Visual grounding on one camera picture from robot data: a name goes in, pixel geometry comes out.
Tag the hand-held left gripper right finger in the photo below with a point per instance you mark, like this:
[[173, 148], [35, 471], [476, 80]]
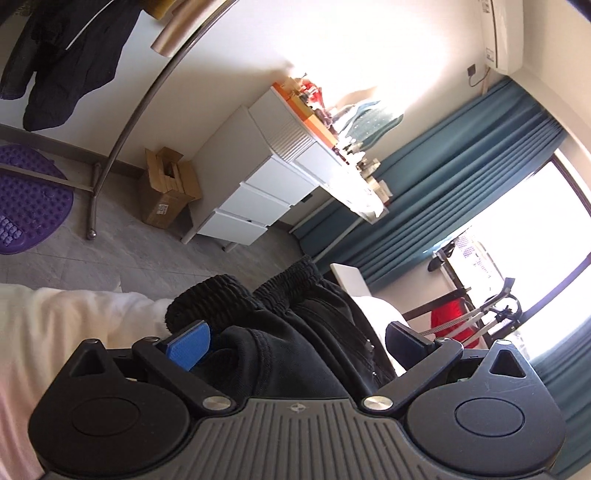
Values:
[[406, 344]]

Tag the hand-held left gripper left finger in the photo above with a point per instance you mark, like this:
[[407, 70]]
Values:
[[187, 344]]

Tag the washed black pants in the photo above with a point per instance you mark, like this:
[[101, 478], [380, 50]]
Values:
[[295, 341]]

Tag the metal clothes rack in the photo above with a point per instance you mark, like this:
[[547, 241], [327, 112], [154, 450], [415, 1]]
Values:
[[138, 106]]

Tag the red umbrella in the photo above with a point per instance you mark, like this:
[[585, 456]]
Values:
[[448, 318]]

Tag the folded treadmill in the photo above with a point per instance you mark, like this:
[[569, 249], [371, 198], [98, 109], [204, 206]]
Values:
[[455, 281]]

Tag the small black bag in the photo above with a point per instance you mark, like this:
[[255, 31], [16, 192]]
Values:
[[438, 261]]

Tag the garment steamer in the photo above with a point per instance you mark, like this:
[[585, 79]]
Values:
[[494, 314]]

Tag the bed with pastel duvet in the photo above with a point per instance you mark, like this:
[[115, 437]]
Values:
[[69, 332]]

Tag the beige tissue box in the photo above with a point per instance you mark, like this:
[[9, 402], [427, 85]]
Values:
[[383, 191]]

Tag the cardboard box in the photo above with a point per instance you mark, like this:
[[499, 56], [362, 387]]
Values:
[[168, 189]]

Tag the teal curtain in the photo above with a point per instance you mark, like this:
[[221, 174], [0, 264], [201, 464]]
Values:
[[570, 415], [415, 184]]

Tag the dark framed window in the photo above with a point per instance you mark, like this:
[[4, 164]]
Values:
[[531, 240]]

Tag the white dressing table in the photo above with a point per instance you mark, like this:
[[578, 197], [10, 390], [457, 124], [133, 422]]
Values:
[[272, 184]]

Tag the purple studded mat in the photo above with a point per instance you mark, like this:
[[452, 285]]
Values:
[[32, 203]]

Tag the wavy framed mirror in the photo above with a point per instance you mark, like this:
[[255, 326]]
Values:
[[374, 117]]

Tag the orange tray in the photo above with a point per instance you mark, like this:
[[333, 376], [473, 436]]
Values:
[[307, 117]]

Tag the red packet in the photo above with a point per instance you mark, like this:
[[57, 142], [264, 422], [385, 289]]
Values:
[[314, 92]]

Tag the hanging black jacket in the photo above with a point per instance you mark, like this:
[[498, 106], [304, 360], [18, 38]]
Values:
[[60, 60]]

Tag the gold paper roll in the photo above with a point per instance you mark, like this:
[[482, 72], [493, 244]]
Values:
[[184, 25]]

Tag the white air conditioner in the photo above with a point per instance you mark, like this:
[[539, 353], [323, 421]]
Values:
[[505, 32]]

